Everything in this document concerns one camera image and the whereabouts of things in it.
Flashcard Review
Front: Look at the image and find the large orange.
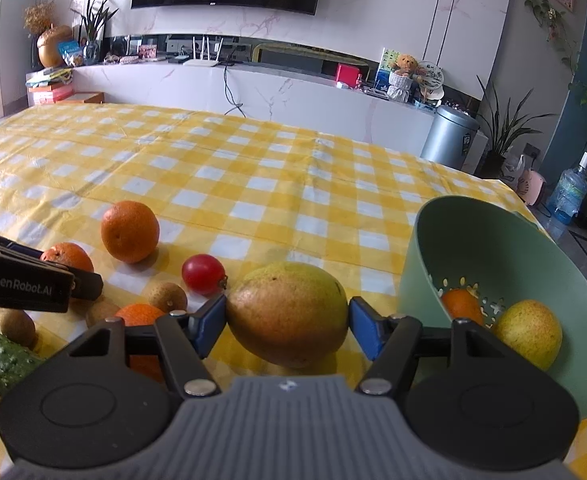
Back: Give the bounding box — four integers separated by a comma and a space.
100, 201, 160, 264

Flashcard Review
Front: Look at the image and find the blue snack bag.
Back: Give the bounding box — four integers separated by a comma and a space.
58, 41, 83, 67

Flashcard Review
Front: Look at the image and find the green plant in vase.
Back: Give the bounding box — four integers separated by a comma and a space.
71, 0, 127, 66

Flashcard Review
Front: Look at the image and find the pink fan heater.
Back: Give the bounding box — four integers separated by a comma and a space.
518, 170, 551, 207

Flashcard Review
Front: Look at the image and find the stack of books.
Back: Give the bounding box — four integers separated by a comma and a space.
26, 67, 74, 106

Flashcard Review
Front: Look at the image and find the yellow pear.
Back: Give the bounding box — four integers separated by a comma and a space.
493, 300, 563, 372

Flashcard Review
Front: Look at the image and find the blue water jug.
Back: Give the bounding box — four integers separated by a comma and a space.
547, 151, 587, 226

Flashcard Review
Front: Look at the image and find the landscape print board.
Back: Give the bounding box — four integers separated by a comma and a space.
379, 47, 399, 86

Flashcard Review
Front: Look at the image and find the green colander bowl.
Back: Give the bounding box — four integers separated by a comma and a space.
398, 196, 587, 418

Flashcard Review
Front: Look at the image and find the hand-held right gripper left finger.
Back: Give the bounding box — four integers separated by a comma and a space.
68, 294, 228, 397

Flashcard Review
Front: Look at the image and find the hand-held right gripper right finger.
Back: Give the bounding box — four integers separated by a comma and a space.
348, 296, 517, 395

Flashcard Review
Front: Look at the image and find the brown kiwi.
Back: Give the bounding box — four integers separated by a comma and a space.
0, 308, 37, 351
148, 282, 188, 314
86, 300, 122, 330

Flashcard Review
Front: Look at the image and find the yellow-green mango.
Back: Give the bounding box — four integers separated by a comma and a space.
226, 261, 350, 368

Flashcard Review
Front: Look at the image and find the small orange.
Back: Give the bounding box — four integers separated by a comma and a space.
40, 242, 95, 275

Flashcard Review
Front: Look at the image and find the golden acorn jar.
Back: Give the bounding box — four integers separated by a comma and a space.
36, 25, 74, 68

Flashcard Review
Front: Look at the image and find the silver trash can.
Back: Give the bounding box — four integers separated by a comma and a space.
420, 105, 481, 171

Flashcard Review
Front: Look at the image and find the dried flower bouquet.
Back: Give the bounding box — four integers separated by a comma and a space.
24, 0, 57, 36

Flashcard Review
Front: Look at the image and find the hanging vine plant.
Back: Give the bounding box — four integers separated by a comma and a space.
522, 0, 581, 91

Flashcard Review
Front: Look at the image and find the white marble cabinet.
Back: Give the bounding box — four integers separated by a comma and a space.
71, 60, 437, 156

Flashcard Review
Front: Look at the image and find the low wooden table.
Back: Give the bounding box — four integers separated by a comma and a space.
61, 91, 105, 105

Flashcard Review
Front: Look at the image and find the potted long-leaf plant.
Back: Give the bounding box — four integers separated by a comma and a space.
476, 75, 557, 179

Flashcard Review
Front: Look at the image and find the brown teddy bear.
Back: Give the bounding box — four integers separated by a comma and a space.
392, 54, 419, 81

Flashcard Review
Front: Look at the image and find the yellow checked tablecloth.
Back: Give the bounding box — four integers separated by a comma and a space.
0, 102, 587, 480

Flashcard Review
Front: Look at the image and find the round printed hand fan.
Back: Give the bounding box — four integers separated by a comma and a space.
416, 61, 445, 88

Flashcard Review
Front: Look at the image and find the white router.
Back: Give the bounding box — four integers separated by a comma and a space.
182, 35, 224, 67

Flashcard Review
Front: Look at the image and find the red tomato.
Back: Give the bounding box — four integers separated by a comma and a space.
182, 254, 227, 296

